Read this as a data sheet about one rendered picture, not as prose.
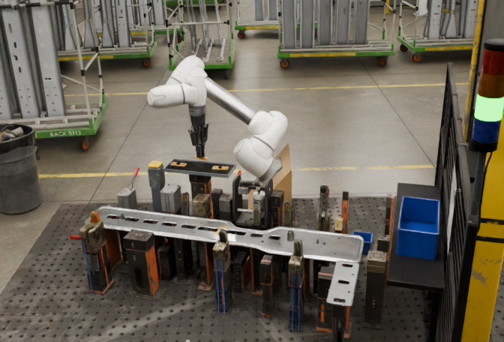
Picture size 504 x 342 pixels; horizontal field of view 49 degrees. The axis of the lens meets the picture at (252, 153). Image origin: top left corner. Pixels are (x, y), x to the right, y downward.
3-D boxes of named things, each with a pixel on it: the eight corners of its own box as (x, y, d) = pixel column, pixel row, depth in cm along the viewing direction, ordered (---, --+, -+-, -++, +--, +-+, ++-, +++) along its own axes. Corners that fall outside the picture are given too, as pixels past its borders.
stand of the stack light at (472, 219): (458, 239, 160) (485, 43, 138) (457, 227, 167) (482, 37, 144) (484, 242, 159) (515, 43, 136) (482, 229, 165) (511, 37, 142)
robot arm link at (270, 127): (271, 153, 341) (291, 124, 345) (274, 150, 325) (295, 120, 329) (169, 82, 340) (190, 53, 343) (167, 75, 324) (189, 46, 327)
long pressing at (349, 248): (79, 228, 275) (78, 225, 274) (102, 206, 295) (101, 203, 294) (359, 265, 238) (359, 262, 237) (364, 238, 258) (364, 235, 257)
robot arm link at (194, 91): (203, 99, 288) (178, 103, 283) (201, 70, 282) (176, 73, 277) (210, 104, 279) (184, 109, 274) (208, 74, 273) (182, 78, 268)
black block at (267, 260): (256, 319, 252) (255, 265, 240) (263, 304, 261) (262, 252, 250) (274, 322, 250) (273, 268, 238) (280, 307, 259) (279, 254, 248)
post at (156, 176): (154, 238, 318) (146, 169, 301) (160, 231, 325) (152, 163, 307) (166, 239, 316) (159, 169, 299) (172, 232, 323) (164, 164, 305)
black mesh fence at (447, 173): (406, 565, 220) (448, 227, 158) (415, 275, 393) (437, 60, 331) (442, 574, 216) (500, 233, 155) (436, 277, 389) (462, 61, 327)
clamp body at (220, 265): (211, 313, 257) (206, 249, 243) (220, 296, 268) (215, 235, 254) (229, 316, 254) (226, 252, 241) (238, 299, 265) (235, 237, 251)
